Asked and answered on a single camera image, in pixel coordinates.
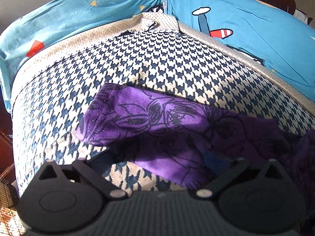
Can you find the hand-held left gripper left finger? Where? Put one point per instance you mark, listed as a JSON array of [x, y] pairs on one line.
[[101, 164]]

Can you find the purple floral garment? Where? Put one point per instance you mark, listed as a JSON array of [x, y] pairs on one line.
[[137, 110]]

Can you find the table with white cloth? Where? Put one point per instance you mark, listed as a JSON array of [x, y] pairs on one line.
[[301, 16]]

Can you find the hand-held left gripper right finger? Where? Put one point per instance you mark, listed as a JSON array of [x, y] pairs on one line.
[[216, 164]]

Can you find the blue printed sofa cover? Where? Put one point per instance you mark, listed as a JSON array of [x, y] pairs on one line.
[[246, 17]]

